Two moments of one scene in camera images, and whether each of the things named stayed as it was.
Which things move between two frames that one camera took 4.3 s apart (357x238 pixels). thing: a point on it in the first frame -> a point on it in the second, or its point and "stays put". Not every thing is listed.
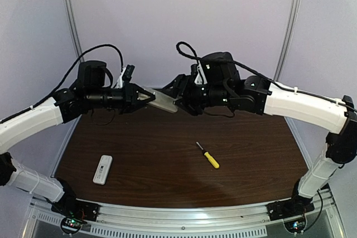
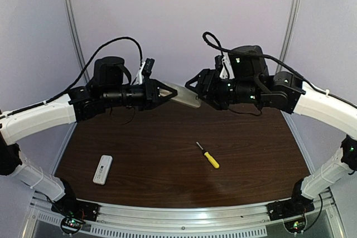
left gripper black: [130, 96] -> [152, 93]
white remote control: [102, 169] stays put
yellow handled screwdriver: [209, 157] stays put
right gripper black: [186, 98] -> [208, 85]
